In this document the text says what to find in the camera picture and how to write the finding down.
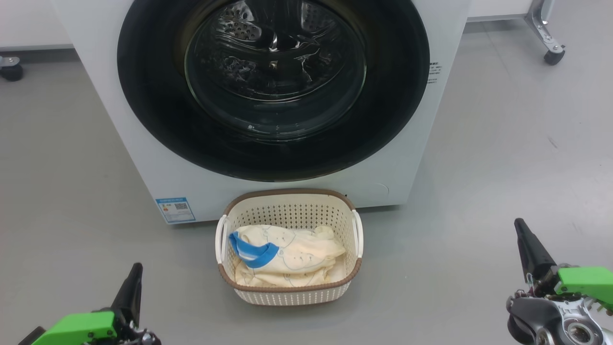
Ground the white front-load washing machine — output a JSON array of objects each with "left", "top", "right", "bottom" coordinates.
[{"left": 50, "top": 0, "right": 472, "bottom": 225}]

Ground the cream garment with blue collar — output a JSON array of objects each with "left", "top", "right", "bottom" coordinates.
[{"left": 229, "top": 224, "right": 346, "bottom": 276}]

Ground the steel washing machine drum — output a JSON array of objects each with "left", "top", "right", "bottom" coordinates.
[{"left": 192, "top": 0, "right": 345, "bottom": 96}]

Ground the glass washing machine door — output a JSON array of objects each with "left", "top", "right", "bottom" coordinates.
[{"left": 116, "top": 0, "right": 431, "bottom": 183}]

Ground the cream perforated laundry basket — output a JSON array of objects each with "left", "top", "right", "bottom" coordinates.
[{"left": 215, "top": 188, "right": 364, "bottom": 306}]

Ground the black caster wheel with bracket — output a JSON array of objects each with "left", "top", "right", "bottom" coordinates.
[{"left": 0, "top": 56, "right": 23, "bottom": 82}]

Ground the grey metal stand with caster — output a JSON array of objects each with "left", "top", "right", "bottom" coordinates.
[{"left": 524, "top": 0, "right": 566, "bottom": 66}]

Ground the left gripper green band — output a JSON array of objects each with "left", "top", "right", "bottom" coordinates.
[{"left": 31, "top": 263, "right": 143, "bottom": 345}]

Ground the blue energy label sticker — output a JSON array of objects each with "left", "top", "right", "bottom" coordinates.
[{"left": 155, "top": 196, "right": 196, "bottom": 224}]

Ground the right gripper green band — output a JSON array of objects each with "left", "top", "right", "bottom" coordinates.
[{"left": 514, "top": 218, "right": 613, "bottom": 311}]

